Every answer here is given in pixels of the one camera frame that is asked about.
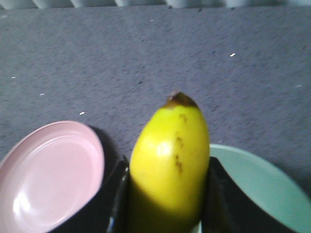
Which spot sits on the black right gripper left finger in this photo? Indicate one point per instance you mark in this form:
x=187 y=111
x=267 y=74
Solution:
x=120 y=182

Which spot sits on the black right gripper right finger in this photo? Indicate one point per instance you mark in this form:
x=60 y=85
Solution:
x=220 y=215

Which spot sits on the yellow plastic banana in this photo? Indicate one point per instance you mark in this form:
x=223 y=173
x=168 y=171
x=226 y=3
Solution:
x=168 y=169

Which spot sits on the green ribbed bowl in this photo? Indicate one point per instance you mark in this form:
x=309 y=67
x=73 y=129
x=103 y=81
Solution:
x=269 y=200

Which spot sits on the pink plastic plate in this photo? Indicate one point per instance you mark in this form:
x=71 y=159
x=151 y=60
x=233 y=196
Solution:
x=49 y=176

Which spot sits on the grey-white pleated curtain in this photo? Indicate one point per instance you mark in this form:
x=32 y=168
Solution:
x=46 y=4

